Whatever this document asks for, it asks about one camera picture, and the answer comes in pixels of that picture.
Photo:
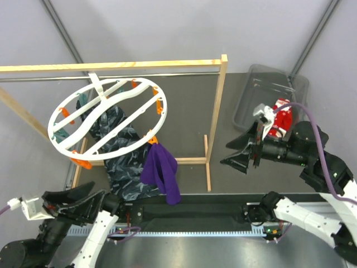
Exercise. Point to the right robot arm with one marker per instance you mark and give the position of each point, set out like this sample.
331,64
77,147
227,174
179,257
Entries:
327,174

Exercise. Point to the dark shark print cloth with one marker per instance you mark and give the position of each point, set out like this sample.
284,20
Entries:
123,171

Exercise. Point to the orange front clip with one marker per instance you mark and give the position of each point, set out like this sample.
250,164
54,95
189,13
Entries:
83,163

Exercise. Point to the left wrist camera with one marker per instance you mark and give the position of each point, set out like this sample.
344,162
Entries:
32,207

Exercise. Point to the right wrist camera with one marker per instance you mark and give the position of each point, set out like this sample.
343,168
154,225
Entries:
265,117

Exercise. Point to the white round clip hanger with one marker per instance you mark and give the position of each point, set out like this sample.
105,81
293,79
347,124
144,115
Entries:
101,95

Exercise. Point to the orange clip right bar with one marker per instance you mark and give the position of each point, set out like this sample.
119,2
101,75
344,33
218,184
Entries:
159,108

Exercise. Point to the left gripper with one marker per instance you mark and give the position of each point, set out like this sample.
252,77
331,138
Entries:
80,213

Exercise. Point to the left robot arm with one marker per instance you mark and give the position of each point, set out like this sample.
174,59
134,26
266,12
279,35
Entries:
39,251

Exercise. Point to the red snowflake sock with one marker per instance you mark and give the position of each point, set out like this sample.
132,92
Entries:
282,123

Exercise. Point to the teal clip front left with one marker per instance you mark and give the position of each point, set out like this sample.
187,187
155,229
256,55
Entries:
61,135

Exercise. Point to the wooden clothes rack frame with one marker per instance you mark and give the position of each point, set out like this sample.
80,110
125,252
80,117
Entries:
221,64

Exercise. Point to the orange clip holding purple sock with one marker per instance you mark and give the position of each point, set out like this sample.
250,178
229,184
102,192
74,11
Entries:
153,140

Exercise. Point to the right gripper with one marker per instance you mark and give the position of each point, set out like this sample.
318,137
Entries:
240,161

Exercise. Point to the orange clip upper right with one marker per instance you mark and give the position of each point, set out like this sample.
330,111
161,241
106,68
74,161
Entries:
134,83

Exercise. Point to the orange clip left rim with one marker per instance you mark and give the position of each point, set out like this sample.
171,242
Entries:
65,114

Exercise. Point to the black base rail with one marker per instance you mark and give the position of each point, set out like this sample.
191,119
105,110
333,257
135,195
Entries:
197,213

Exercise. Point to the grey plastic bin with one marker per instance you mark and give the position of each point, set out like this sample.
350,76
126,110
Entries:
266,85

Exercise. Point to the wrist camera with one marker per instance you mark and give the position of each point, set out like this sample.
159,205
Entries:
32,207
265,117

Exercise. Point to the metal rack rod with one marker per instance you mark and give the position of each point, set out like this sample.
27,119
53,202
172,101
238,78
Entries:
70,78

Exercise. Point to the purple sock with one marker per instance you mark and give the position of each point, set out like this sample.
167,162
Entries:
160,170

